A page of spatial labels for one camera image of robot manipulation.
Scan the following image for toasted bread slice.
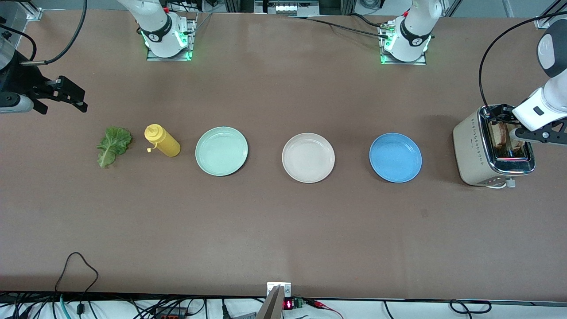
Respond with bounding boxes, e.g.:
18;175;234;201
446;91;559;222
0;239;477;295
491;122;510;150

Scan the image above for green lettuce leaf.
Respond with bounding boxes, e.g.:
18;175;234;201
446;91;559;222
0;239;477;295
97;127;133;168

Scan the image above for yellow squeeze bottle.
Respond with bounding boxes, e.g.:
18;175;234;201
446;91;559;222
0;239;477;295
144;124;181;157

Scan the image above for blue plate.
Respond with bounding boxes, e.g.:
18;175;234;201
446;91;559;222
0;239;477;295
369;133;423;183

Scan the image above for mint green plate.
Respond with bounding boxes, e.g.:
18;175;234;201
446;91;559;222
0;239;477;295
195;127;249;176

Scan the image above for beige plate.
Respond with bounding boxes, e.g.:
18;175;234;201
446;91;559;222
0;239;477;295
282;133;335;183

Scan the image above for beige chrome toaster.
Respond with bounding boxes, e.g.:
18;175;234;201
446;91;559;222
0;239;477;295
453;105;536;187

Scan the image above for lit control box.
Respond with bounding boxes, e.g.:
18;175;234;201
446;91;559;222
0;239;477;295
254;0;320;17

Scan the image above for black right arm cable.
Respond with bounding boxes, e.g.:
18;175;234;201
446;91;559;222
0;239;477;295
20;0;88;66

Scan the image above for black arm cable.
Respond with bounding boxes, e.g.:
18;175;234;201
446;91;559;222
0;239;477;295
478;11;567;122
20;0;88;66

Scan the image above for thin black curved cable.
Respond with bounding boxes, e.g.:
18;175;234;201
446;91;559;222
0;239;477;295
0;24;35;61

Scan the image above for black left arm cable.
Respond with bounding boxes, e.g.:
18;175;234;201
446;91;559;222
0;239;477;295
478;11;567;122

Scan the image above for white toaster power cord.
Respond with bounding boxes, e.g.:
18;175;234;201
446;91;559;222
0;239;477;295
486;177;517;190

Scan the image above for aluminium frame profile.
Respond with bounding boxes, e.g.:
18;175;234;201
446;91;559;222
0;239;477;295
18;0;43;21
534;0;567;30

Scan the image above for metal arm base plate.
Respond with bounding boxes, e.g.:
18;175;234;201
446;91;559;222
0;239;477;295
379;20;428;66
146;12;198;62

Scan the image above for short black tabletop cable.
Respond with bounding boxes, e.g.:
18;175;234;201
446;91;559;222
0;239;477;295
349;12;386;29

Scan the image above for long black tabletop cable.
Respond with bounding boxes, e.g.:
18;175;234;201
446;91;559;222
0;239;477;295
287;16;391;39

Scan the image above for black coiled cable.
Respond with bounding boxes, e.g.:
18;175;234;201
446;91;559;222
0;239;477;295
450;300;492;314

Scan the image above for black looped cable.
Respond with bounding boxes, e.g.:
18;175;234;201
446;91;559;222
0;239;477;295
54;252;99;317

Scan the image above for red clip lead wires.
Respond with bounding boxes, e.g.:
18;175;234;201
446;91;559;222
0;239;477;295
306;298;344;319

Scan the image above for silver mounting bracket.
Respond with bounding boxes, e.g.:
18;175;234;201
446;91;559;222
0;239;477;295
267;282;291;298

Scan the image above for grey camera mount bar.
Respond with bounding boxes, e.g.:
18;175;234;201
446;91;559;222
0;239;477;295
256;286;284;319

